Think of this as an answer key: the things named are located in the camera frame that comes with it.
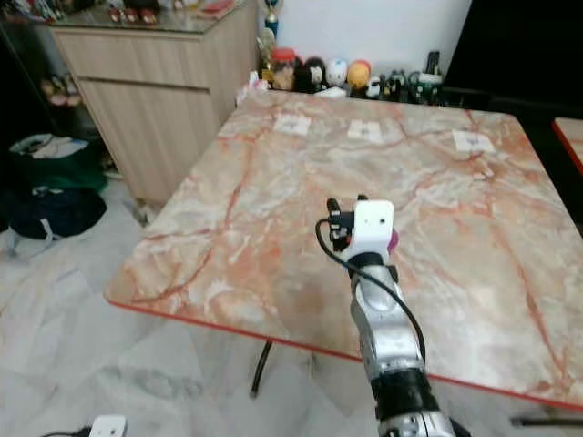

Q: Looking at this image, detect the red edged marble side table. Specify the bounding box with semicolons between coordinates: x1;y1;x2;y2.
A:
551;117;583;175

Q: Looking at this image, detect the dark blue bag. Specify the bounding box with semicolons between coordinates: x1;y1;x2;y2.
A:
4;185;108;241

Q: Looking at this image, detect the jar with red lid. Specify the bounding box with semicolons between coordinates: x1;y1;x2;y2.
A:
270;47;298;91

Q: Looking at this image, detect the white paper card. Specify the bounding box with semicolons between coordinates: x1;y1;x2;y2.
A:
273;113;313;137
453;129;497;155
347;119;384;144

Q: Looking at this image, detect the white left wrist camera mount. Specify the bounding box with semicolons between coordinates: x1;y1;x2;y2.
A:
88;415;129;437

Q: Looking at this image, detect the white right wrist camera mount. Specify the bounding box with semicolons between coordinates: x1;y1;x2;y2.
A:
351;199;395;257

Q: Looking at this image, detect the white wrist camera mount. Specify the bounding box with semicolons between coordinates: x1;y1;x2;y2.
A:
351;199;395;257
88;415;129;437

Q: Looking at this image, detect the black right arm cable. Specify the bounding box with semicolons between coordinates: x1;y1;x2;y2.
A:
315;217;427;363

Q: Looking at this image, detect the black table foot bar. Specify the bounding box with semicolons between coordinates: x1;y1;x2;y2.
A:
510;416;583;428

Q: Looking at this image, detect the black plush toy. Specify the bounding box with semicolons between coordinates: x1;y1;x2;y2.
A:
296;56;328;93

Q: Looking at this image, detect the green bag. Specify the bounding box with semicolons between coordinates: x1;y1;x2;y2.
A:
7;134;108;193

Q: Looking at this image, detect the blue gold trophy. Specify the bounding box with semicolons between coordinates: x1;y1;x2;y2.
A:
263;0;282;38

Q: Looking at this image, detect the flat red item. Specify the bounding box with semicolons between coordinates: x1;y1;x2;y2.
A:
199;0;236;18

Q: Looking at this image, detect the light wooden cabinet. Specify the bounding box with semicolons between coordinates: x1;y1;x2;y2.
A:
49;4;261;207

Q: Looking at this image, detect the white plush toy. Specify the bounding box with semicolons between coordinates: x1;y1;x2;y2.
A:
326;57;351;90

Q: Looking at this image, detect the black curved table leg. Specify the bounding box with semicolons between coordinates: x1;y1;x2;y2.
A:
250;340;275;400

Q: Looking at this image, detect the yellow orange plush toy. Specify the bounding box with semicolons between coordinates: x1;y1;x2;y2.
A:
347;59;373;91

